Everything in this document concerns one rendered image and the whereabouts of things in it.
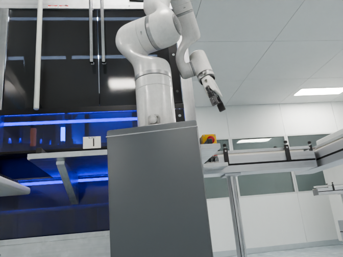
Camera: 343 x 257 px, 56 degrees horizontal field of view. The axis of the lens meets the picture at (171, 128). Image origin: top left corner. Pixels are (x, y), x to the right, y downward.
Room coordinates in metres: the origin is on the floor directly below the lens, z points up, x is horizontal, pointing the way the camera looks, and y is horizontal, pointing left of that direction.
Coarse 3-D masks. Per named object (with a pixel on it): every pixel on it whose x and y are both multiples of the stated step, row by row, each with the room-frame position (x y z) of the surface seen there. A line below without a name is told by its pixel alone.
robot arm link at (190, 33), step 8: (184, 16) 1.27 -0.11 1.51; (192, 16) 1.28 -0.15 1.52; (184, 24) 1.29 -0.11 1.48; (192, 24) 1.30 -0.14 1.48; (184, 32) 1.32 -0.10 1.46; (192, 32) 1.31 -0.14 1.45; (184, 40) 1.34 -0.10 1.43; (192, 40) 1.34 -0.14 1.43; (184, 48) 1.36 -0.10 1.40; (176, 56) 1.40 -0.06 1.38; (184, 64) 1.41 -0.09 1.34; (184, 72) 1.43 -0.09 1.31; (192, 72) 1.43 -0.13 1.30
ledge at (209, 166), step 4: (204, 164) 1.60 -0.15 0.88; (208, 164) 1.60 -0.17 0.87; (212, 164) 1.60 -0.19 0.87; (216, 164) 1.60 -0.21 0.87; (220, 164) 1.61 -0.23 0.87; (224, 164) 1.61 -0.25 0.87; (204, 168) 1.63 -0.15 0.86; (208, 168) 1.64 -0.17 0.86; (212, 168) 1.65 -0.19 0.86; (216, 168) 1.66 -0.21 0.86; (220, 168) 1.67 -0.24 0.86
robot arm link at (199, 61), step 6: (192, 54) 1.42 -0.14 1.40; (198, 54) 1.41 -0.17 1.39; (204, 54) 1.42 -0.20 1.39; (192, 60) 1.42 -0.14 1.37; (198, 60) 1.41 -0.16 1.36; (204, 60) 1.41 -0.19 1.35; (192, 66) 1.41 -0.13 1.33; (198, 66) 1.41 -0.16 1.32; (204, 66) 1.40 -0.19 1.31; (210, 66) 1.42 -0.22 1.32; (198, 72) 1.41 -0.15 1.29
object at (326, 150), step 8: (336, 136) 1.65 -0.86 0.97; (320, 144) 1.80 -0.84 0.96; (328, 144) 1.83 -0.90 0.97; (336, 144) 1.62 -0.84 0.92; (320, 152) 1.77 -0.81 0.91; (328, 152) 1.70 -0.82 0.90; (336, 152) 1.64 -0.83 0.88; (320, 160) 1.79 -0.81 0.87; (328, 160) 1.72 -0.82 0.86; (336, 160) 1.65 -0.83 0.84; (312, 168) 1.88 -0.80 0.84; (320, 168) 1.89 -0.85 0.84; (328, 168) 1.93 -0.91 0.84
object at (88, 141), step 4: (96, 136) 1.52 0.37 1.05; (100, 136) 1.52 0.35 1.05; (84, 140) 1.51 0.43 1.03; (88, 140) 1.51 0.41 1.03; (92, 140) 1.51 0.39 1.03; (96, 140) 1.52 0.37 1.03; (100, 140) 1.52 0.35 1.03; (84, 144) 1.51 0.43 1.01; (88, 144) 1.51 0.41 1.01; (92, 144) 1.51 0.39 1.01; (96, 144) 1.52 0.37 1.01; (100, 144) 1.52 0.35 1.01; (84, 148) 1.51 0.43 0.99
